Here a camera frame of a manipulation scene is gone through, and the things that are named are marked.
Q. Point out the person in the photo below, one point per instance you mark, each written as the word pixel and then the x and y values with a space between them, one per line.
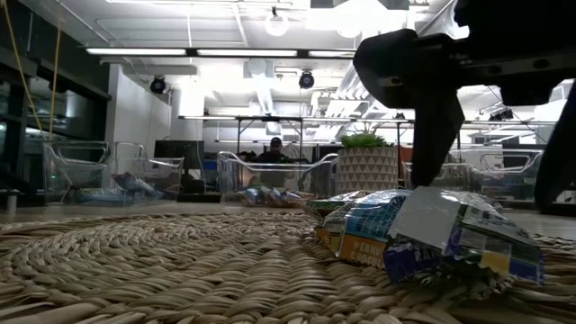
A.
pixel 275 153

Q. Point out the small white peg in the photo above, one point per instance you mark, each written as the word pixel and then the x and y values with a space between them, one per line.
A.
pixel 11 200

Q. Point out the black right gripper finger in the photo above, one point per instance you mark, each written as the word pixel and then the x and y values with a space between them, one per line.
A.
pixel 560 171
pixel 434 139

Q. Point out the round white ceiling lamp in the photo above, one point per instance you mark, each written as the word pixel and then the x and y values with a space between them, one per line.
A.
pixel 276 24

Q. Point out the blue snack bars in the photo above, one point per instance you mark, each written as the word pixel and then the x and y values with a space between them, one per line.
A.
pixel 271 197

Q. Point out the green orange granola bar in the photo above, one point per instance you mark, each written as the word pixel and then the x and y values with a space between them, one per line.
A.
pixel 342 203

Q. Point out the succulent in triangle-pattern pot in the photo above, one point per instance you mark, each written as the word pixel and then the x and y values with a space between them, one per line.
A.
pixel 366 171

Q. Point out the white green granola bar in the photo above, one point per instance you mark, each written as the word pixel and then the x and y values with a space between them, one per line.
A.
pixel 432 220

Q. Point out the black monitor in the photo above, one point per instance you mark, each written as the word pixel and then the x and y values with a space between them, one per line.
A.
pixel 517 157
pixel 179 155

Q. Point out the black ceiling spotlight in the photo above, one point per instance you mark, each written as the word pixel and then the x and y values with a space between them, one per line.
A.
pixel 307 80
pixel 501 115
pixel 157 84

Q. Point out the clear plastic bin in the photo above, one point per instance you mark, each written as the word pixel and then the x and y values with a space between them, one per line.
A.
pixel 234 175
pixel 495 175
pixel 81 162

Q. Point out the round woven placemat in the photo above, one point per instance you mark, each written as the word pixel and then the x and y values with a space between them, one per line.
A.
pixel 180 270

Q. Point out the blue orange granola bar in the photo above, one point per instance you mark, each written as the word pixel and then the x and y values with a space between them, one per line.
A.
pixel 369 220

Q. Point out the black table frame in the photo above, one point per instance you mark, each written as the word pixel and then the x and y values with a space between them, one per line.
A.
pixel 270 119

